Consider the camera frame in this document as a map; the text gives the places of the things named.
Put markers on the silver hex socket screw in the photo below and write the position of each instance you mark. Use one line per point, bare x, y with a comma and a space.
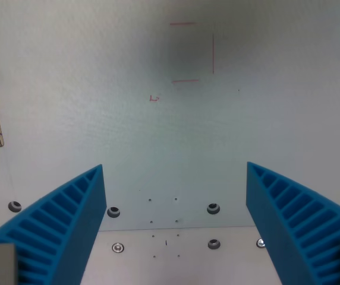
118, 247
260, 243

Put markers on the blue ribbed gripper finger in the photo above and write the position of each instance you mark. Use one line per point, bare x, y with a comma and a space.
269, 219
78, 225

